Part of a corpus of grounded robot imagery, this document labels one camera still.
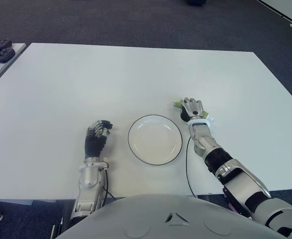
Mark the green toothpaste tube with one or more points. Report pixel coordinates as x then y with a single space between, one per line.
177 104

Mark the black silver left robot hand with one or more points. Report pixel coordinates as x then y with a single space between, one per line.
95 147

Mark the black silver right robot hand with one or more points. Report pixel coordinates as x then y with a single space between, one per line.
194 109

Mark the white background table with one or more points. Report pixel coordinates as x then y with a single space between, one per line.
290 10

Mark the white side table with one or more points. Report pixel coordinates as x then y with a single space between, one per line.
4 68

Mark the white plate with black rim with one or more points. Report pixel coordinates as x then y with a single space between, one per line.
154 140

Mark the grey robot torso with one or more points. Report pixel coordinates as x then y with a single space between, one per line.
161 216

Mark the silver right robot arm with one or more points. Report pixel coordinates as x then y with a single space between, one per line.
230 171

